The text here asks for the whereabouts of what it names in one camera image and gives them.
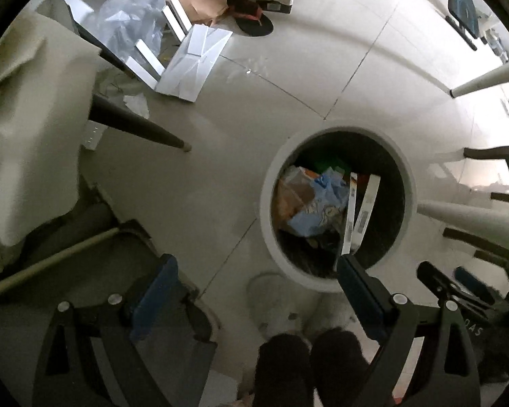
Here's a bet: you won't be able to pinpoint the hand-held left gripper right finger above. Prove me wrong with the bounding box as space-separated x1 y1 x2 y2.
336 253 482 407

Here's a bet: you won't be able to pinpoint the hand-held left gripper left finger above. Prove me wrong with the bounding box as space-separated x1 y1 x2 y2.
32 253 180 407

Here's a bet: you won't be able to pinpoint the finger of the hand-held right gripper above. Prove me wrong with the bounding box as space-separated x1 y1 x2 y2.
455 266 502 307
416 261 465 304

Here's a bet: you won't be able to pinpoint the round white waste bin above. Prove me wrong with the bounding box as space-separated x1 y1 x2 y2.
260 126 418 293

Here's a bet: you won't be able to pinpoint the long white box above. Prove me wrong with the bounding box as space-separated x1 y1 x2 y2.
340 172 359 256

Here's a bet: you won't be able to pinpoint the white barcode box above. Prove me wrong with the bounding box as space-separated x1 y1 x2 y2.
352 174 382 252

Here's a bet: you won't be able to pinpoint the blue white patterned wrapper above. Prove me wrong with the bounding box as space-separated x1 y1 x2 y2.
287 201 346 238

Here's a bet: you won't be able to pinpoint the orange plastic wrapper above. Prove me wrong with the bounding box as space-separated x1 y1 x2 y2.
278 167 319 230

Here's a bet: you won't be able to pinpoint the green packet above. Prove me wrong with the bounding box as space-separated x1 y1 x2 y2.
314 157 344 175

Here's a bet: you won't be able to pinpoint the white fuzzy slipper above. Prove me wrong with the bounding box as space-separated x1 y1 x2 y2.
246 273 310 340
305 294 357 335

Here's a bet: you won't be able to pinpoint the white tapered table leg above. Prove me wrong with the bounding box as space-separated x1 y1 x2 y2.
450 57 509 98
418 200 509 255

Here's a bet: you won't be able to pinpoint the person's legs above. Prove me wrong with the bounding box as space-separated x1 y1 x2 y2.
253 330 369 407

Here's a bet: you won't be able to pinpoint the wooden stick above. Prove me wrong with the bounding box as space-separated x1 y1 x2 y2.
0 227 120 304

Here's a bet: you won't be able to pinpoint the black table leg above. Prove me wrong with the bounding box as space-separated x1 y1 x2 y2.
89 93 192 153

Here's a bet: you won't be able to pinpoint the crumpled white paper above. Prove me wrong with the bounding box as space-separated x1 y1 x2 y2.
123 92 151 119

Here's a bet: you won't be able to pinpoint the beige hanging cloth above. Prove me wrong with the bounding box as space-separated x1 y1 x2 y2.
0 8 102 249

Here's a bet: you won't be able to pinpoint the white foam strip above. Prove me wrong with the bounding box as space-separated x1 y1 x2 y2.
161 0 193 40
126 56 159 91
136 39 167 73

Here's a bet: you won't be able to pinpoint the white folded cardboard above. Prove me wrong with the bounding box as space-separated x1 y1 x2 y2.
155 24 232 103

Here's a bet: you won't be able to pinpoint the black blue weight bench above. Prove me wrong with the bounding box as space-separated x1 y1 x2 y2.
442 0 481 52

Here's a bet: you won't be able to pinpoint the clear plastic sheet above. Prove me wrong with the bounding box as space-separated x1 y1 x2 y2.
85 0 168 69

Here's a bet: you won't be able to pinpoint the black red sandal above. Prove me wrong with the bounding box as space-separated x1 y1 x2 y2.
228 0 275 37

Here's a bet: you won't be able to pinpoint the black chair frame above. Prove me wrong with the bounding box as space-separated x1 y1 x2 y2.
464 145 509 204

